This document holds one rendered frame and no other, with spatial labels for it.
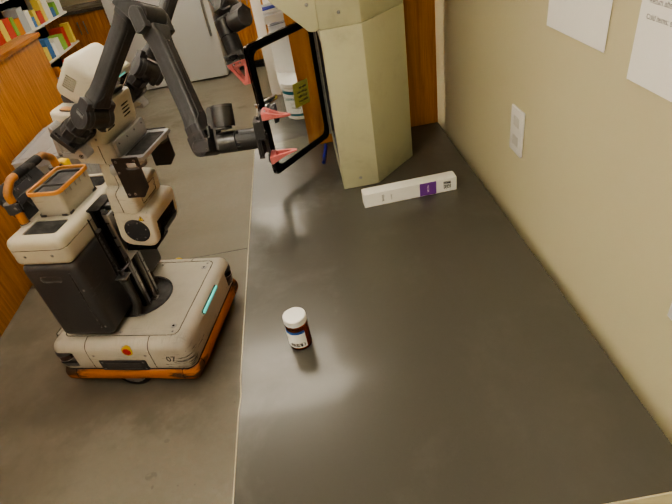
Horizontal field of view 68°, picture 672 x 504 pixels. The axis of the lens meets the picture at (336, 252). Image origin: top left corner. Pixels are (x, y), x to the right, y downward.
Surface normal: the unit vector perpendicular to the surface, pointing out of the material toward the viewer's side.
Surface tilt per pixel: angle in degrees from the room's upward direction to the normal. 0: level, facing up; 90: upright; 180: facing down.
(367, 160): 90
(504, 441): 0
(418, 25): 90
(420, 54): 90
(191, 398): 0
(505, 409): 0
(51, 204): 92
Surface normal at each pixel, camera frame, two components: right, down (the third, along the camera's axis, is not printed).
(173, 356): -0.12, 0.61
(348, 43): 0.11, 0.58
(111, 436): -0.15, -0.79
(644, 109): -0.98, 0.18
